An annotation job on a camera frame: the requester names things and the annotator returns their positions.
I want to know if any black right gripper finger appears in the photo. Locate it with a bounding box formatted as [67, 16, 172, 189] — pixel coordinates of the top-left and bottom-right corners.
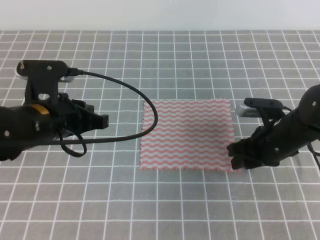
[231, 155, 255, 170]
[226, 139, 250, 157]

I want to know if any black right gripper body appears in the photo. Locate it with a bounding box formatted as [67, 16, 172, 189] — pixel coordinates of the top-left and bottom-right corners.
[246, 123, 278, 168]

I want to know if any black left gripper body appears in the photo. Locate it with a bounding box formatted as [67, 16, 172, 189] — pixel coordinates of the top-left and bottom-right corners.
[48, 93, 94, 137]

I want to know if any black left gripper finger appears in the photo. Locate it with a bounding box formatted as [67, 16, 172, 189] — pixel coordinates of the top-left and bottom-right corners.
[82, 113, 109, 133]

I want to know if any pink wavy striped towel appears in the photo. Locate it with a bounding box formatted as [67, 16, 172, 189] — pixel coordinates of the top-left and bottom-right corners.
[139, 98, 235, 172]

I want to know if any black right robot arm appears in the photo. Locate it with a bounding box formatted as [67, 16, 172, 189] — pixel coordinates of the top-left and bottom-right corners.
[226, 85, 320, 170]

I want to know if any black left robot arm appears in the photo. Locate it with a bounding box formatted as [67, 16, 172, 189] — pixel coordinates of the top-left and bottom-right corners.
[0, 93, 109, 161]

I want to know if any grey checked tablecloth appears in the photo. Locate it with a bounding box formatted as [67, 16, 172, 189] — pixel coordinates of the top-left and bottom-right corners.
[0, 30, 320, 240]

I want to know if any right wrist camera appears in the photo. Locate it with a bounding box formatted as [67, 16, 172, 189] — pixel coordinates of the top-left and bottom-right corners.
[235, 97, 285, 125]

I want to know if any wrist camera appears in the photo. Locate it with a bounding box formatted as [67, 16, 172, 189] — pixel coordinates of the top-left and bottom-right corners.
[16, 59, 77, 105]
[235, 97, 285, 125]

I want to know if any black left camera cable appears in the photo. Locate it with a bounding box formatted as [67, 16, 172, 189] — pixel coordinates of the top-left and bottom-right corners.
[56, 67, 158, 158]

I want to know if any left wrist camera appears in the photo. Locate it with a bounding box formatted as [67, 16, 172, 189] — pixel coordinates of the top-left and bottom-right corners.
[16, 59, 77, 105]

